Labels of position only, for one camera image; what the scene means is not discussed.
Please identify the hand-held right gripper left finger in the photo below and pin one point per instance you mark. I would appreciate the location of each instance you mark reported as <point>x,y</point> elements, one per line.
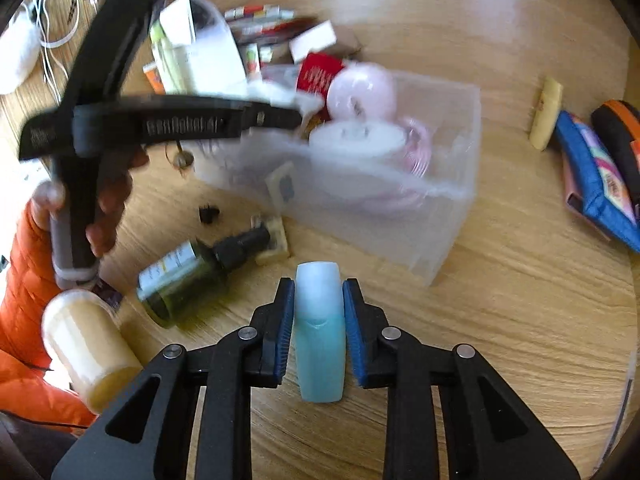
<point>284,330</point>

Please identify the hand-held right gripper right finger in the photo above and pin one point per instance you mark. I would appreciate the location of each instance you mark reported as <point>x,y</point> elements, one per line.
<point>354,330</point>

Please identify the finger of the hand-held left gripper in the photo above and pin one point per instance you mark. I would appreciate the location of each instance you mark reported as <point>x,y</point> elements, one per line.
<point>270,116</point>
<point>120,35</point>

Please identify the white cloth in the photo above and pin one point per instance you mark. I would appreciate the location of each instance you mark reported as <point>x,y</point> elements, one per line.
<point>280,92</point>

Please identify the light blue bottle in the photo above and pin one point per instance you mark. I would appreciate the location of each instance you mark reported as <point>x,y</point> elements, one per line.
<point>320,330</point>

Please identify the red fabric pouch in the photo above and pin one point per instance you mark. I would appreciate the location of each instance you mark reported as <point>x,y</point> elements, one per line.
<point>317,75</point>

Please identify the round white lidded container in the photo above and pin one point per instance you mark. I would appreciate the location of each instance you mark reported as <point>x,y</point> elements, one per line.
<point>357,140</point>

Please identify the pink round handheld fan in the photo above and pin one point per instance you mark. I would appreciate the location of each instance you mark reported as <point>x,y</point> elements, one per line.
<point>360,87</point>

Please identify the clear plastic storage box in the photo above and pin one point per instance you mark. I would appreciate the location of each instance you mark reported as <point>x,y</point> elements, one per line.
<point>380,230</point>

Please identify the person's left hand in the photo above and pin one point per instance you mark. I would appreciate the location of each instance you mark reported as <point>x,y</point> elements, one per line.
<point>115,195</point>

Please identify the orange carton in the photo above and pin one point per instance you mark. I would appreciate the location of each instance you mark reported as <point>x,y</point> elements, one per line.
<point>152,77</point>

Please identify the white memo sheet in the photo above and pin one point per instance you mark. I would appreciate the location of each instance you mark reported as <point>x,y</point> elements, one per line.
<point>177,20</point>

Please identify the fruit print carton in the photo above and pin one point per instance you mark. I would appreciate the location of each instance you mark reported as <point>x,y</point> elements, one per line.
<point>252,58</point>

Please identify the white paper file holder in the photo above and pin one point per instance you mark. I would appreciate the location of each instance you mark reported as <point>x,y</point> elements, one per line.
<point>215,57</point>

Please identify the small cream rectangular block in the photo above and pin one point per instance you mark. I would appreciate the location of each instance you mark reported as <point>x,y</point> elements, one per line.
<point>275,247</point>

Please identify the small white box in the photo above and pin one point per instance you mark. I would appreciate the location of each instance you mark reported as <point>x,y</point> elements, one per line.
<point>312,40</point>

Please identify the white fluffy duster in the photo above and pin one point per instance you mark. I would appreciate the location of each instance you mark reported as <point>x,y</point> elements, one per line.
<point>17,55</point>

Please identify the dark green dropper bottle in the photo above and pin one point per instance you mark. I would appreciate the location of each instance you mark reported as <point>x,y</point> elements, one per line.
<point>185,280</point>

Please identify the small black clip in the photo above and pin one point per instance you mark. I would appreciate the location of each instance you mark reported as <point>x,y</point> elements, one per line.
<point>207,212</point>

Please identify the cream filled jar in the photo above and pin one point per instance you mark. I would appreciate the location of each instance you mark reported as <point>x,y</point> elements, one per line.
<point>85,345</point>

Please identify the orange jacket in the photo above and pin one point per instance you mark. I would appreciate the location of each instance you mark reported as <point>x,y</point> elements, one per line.
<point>40,390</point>

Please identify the person's dark trousers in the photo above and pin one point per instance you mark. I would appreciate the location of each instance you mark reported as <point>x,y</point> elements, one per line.
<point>30,452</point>

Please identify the pale yellow tube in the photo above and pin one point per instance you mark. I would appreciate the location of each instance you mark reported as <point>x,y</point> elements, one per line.
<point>545,112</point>

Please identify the blue patterned pouch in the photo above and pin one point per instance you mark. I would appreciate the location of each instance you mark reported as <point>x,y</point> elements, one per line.
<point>585,160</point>

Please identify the black case orange zipper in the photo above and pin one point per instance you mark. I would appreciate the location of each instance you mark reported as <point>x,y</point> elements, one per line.
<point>617,135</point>

